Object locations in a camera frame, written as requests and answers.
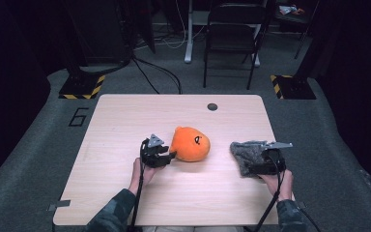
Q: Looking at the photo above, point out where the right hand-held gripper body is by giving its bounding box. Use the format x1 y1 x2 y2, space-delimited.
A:
250 141 294 176

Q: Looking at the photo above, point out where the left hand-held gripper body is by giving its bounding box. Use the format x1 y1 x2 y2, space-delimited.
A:
140 133 172 169

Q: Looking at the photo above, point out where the orange plush toy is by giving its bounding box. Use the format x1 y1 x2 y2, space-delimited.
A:
169 126 212 162

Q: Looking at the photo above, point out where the grey fluffy cloth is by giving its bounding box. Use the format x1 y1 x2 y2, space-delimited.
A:
229 140 271 179

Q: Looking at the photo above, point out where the person's left hand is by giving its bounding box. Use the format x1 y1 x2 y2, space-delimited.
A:
128 158 165 196

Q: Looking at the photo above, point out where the person's right hand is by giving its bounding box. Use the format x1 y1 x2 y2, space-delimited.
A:
259 169 295 202

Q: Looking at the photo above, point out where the black stand base striped edge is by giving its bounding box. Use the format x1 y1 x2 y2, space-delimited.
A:
270 74 317 101
58 74 106 101

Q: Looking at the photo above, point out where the dark curtain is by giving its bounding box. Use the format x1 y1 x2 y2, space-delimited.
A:
315 0 371 194
0 0 51 191

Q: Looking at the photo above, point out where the small black table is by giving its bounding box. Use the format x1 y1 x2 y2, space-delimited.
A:
271 0 320 61

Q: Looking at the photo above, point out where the black folding chair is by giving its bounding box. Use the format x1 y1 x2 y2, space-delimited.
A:
202 2 270 91

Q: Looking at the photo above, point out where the black equipment cabinet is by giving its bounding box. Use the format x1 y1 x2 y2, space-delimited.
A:
66 0 133 66

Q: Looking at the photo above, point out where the white and orange bundle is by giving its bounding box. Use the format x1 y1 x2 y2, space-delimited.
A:
279 4 305 16

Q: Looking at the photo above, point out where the left hand-held gripper cable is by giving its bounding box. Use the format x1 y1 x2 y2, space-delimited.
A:
129 138 151 232

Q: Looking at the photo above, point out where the hand-held gripper cable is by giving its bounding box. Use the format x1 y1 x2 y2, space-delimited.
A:
254 151 288 232
129 138 151 232

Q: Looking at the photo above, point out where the right hand-held gripper cable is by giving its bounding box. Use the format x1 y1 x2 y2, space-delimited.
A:
254 151 288 232

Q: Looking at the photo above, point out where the black cable at table edge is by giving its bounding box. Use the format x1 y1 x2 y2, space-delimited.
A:
299 209 322 232

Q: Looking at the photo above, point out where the thin black floor cable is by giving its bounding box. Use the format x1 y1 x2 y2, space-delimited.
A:
131 58 160 95
134 57 184 95

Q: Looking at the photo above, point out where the thick black floor cable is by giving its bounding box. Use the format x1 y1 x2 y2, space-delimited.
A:
78 55 133 75

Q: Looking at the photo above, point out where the white floor cable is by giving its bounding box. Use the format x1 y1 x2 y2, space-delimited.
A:
134 0 207 50

